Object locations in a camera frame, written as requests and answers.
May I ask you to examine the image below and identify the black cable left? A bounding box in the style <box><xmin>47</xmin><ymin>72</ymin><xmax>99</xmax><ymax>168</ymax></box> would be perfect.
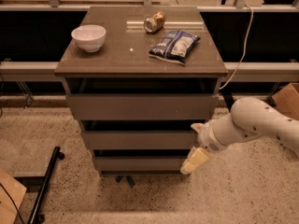
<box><xmin>0</xmin><ymin>182</ymin><xmax>26</xmax><ymax>224</ymax></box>

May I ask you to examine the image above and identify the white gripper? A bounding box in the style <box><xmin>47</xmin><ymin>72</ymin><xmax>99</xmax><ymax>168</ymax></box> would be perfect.
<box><xmin>180</xmin><ymin>120</ymin><xmax>226</xmax><ymax>175</ymax></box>

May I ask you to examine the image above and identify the white ceramic bowl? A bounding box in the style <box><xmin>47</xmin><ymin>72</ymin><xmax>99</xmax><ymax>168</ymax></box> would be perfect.
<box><xmin>71</xmin><ymin>24</ymin><xmax>107</xmax><ymax>52</ymax></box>

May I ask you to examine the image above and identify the grey drawer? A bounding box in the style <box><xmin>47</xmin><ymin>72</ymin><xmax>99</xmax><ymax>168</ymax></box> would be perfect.
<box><xmin>93</xmin><ymin>157</ymin><xmax>186</xmax><ymax>172</ymax></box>
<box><xmin>81</xmin><ymin>131</ymin><xmax>198</xmax><ymax>150</ymax></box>
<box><xmin>66</xmin><ymin>94</ymin><xmax>219</xmax><ymax>120</ymax></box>

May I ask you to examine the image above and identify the brown drawer cabinet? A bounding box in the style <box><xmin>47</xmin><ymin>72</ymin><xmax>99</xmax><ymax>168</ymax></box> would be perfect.
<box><xmin>53</xmin><ymin>5</ymin><xmax>229</xmax><ymax>176</ymax></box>

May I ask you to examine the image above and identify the blue snack bag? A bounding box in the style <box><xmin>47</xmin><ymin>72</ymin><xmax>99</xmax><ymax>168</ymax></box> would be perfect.
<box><xmin>149</xmin><ymin>30</ymin><xmax>201</xmax><ymax>65</ymax></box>

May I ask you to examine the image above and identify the cardboard box right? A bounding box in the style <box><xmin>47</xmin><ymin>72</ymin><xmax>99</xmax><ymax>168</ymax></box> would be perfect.
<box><xmin>272</xmin><ymin>83</ymin><xmax>299</xmax><ymax>120</ymax></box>

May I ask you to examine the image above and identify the black metal stand leg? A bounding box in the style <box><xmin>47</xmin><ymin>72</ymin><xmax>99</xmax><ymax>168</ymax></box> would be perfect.
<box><xmin>17</xmin><ymin>147</ymin><xmax>64</xmax><ymax>224</ymax></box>

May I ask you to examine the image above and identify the white cable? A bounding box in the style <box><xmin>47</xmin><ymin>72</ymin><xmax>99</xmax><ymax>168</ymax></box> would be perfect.
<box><xmin>218</xmin><ymin>4</ymin><xmax>255</xmax><ymax>91</ymax></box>

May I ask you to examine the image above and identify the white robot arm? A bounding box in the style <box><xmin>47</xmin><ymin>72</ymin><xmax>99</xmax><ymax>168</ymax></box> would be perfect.
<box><xmin>180</xmin><ymin>97</ymin><xmax>299</xmax><ymax>175</ymax></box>

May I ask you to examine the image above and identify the cardboard box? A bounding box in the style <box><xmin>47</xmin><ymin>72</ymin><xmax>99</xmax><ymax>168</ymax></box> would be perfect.
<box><xmin>272</xmin><ymin>83</ymin><xmax>299</xmax><ymax>120</ymax></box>
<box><xmin>0</xmin><ymin>168</ymin><xmax>27</xmax><ymax>224</ymax></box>

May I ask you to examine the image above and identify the gold drink can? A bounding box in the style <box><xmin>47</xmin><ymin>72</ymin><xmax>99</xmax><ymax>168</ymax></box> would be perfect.
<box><xmin>144</xmin><ymin>11</ymin><xmax>165</xmax><ymax>34</ymax></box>

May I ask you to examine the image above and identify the cardboard box left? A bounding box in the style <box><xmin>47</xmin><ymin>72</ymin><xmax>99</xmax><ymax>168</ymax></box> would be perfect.
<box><xmin>0</xmin><ymin>168</ymin><xmax>27</xmax><ymax>224</ymax></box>

